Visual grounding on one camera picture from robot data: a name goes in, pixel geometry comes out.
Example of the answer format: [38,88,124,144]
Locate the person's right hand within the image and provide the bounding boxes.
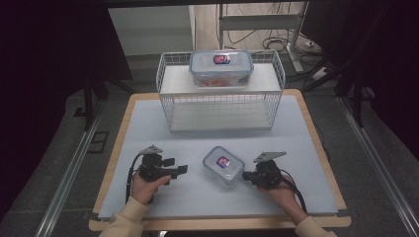
[256,178,303,215]

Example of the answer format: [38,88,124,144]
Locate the black stand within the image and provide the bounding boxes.
[301,57,369,128]
[72,74,133,132]

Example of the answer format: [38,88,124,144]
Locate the white wire shelf rack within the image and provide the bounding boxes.
[155,49,287,133]

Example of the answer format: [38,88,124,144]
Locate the black floor plate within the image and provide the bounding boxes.
[86,130,110,154]

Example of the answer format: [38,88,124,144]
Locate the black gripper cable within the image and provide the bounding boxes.
[125,153,143,204]
[279,168,309,215]

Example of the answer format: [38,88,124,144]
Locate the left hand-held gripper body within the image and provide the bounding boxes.
[137,144,173,183]

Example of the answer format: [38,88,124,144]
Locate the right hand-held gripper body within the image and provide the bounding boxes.
[252,150,288,190]

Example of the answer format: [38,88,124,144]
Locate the white panel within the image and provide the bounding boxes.
[108,5,197,57]

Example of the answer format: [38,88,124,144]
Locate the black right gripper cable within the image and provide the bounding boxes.
[279,168,309,215]

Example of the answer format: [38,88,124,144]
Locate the person's left hand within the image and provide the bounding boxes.
[129,172,173,206]

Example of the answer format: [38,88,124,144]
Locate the black floor cables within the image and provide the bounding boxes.
[225,3,325,68]

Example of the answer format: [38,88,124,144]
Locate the metal floor rail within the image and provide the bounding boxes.
[34,100,106,237]
[338,96,419,237]

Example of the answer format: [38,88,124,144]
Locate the dark curtain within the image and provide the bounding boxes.
[300,0,419,162]
[0,0,133,225]

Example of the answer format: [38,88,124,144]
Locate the light blue table mat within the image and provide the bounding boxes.
[97,95,340,220]

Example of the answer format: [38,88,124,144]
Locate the small clear food container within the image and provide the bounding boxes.
[202,145,246,190]

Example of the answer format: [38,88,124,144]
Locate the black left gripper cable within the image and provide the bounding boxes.
[125,153,143,204]

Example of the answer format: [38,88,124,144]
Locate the large clear food container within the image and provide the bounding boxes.
[188,48,255,90]

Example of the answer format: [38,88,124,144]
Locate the white metal desk frame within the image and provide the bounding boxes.
[216,1,311,74]

